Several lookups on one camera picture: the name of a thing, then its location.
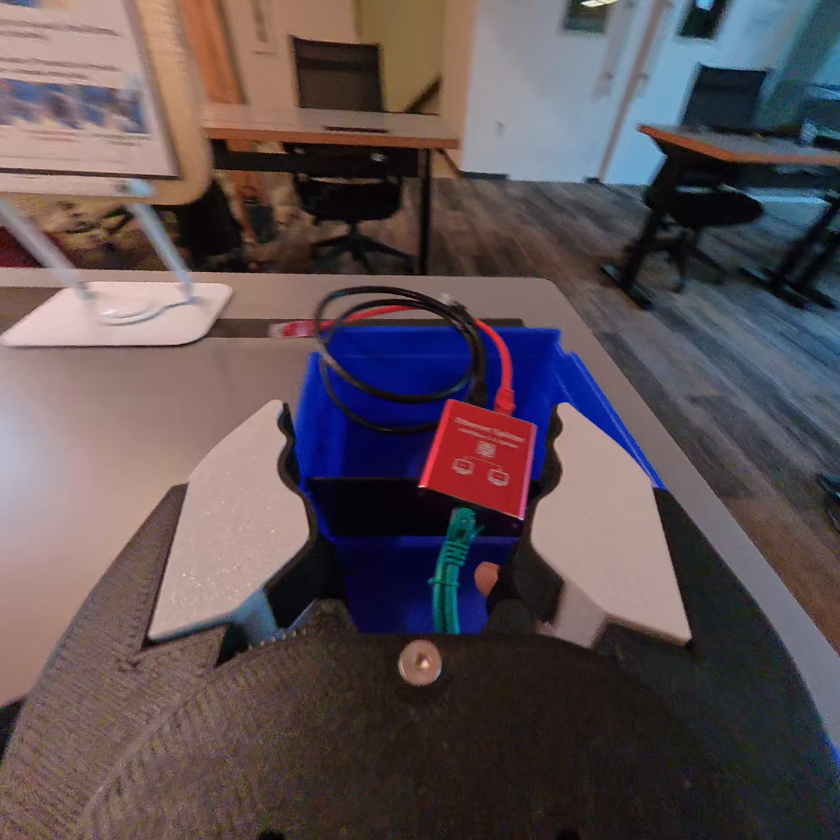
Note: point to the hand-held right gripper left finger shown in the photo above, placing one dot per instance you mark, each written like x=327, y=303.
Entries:
x=229, y=525

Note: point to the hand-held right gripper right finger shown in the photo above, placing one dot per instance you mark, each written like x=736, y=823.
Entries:
x=604, y=525

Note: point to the red ethernet splitter box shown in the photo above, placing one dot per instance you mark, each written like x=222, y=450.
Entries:
x=479, y=459

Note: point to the blue plastic bin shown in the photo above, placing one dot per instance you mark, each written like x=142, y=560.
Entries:
x=380, y=453

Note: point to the brown office desk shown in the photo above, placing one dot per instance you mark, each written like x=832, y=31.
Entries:
x=741, y=148
x=328, y=128

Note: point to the person's right hand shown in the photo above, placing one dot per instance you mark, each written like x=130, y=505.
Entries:
x=485, y=579

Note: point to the black bin divider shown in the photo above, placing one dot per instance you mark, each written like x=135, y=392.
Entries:
x=367, y=505

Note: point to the white stand with wooden board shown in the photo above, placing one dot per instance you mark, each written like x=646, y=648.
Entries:
x=124, y=315

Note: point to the black office chair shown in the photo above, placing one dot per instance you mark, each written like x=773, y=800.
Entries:
x=709, y=210
x=722, y=98
x=348, y=197
x=338, y=72

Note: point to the instruction poster sheet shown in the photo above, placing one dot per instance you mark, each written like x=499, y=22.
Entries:
x=72, y=85

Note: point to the phone icon door sign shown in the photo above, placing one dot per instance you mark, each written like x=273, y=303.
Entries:
x=703, y=16
x=590, y=13

